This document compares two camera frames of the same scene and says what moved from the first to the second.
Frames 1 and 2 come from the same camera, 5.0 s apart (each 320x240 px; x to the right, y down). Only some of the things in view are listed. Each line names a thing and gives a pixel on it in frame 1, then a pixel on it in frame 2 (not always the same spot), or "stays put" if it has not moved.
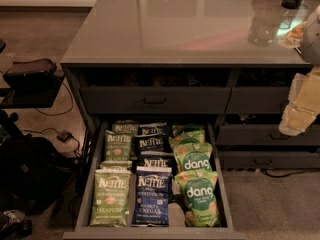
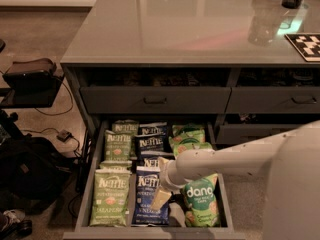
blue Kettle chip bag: x=152 y=194 stays put
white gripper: x=312 y=37 → x=169 y=177
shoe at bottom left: x=16 y=227 stays put
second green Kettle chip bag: x=115 y=165 stays put
